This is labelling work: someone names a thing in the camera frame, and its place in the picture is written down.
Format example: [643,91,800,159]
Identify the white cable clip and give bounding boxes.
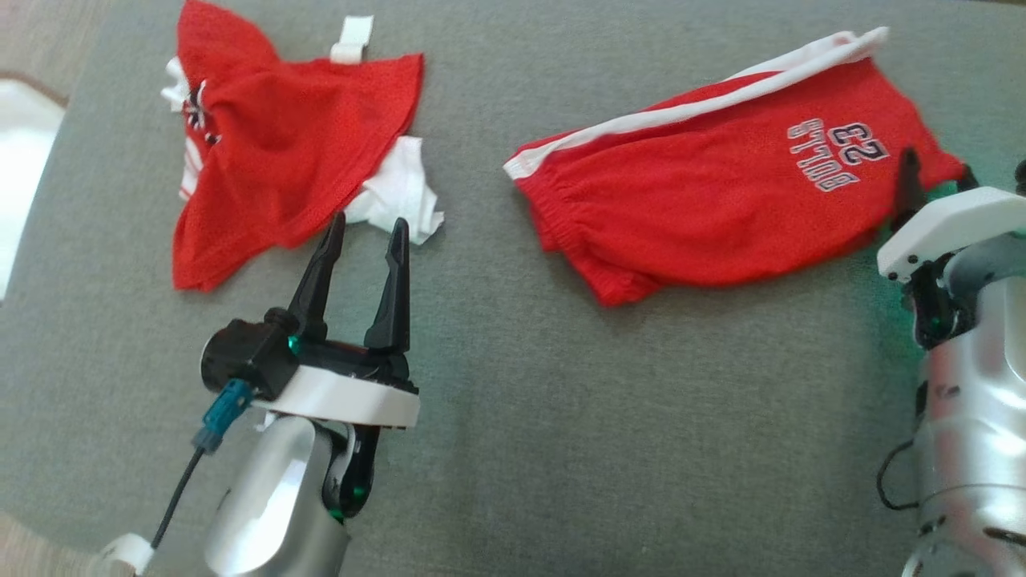
[99,532,156,577]

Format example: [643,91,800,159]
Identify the red basketball jersey white sleeves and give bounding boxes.
[160,0,446,292]

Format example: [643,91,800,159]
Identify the red basketball shorts white stripe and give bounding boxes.
[503,26,967,308]

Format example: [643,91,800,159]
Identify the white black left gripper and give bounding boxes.
[264,211,422,430]

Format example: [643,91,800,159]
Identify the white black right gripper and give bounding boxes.
[877,146,1026,350]

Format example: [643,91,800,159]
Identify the grey fabric sofa seat cushion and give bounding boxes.
[0,0,1026,577]

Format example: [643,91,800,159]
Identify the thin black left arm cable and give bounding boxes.
[151,447,207,551]

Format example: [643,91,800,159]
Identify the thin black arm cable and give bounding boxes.
[151,447,207,551]
[876,437,923,511]

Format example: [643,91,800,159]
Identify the blue left camera connector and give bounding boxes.
[191,378,255,455]

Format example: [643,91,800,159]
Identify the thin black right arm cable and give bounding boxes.
[876,437,923,511]

